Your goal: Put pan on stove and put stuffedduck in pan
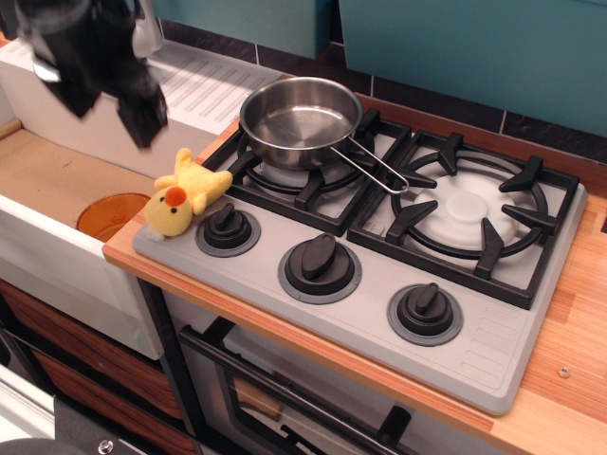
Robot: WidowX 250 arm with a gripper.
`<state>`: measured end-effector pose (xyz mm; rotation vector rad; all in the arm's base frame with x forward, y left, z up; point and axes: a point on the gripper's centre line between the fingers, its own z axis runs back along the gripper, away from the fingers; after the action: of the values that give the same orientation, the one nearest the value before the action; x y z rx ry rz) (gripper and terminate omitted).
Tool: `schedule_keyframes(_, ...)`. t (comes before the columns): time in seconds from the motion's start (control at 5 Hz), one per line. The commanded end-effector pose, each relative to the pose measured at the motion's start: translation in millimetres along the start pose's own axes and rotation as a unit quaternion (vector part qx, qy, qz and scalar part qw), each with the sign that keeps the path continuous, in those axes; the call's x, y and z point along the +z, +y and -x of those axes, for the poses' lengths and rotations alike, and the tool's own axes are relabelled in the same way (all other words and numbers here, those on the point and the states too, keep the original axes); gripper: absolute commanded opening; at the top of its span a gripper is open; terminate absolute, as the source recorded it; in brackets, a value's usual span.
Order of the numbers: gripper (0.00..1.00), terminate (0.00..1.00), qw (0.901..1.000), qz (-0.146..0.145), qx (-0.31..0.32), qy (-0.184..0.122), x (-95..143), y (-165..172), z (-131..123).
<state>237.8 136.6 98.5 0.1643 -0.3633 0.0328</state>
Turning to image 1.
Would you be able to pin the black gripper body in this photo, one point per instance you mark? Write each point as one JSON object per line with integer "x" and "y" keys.
{"x": 90, "y": 38}

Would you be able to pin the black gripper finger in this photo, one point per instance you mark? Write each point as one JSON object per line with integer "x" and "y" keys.
{"x": 144, "y": 118}
{"x": 76, "y": 94}

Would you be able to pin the stainless steel pan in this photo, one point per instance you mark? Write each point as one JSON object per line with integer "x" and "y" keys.
{"x": 307, "y": 123}

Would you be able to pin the black left stove knob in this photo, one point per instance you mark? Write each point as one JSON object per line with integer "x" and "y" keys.
{"x": 228, "y": 232}

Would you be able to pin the black stove knob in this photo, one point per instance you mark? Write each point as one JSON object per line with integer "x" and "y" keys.
{"x": 228, "y": 232}
{"x": 320, "y": 271}
{"x": 425, "y": 315}

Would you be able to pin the black middle stove knob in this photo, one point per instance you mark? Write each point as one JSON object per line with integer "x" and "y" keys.
{"x": 320, "y": 271}

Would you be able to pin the grey toy stove top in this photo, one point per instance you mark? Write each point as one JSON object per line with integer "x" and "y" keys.
{"x": 482, "y": 366}

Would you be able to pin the black right stove knob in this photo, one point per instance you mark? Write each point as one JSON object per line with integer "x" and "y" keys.
{"x": 425, "y": 315}

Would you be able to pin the grey toy faucet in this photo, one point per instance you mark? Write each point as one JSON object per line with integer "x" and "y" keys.
{"x": 147, "y": 36}

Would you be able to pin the white toy sink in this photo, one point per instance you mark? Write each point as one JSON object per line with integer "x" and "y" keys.
{"x": 54, "y": 165}

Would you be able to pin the yellow stuffed duck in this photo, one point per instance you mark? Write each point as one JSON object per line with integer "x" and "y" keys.
{"x": 182, "y": 195}

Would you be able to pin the orange plastic bowl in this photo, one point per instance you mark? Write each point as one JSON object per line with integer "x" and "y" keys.
{"x": 105, "y": 217}

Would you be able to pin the black left burner grate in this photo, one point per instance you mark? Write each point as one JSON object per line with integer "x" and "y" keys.
{"x": 327, "y": 199}

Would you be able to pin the black burner grate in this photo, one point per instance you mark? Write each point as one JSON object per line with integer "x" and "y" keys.
{"x": 327, "y": 199}
{"x": 493, "y": 224}

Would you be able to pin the wooden drawer front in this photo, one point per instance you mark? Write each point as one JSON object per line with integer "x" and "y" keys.
{"x": 125, "y": 390}

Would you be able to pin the toy oven door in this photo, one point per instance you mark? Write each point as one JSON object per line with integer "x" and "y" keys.
{"x": 272, "y": 400}

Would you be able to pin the black right burner grate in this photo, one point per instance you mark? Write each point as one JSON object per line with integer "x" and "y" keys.
{"x": 493, "y": 224}

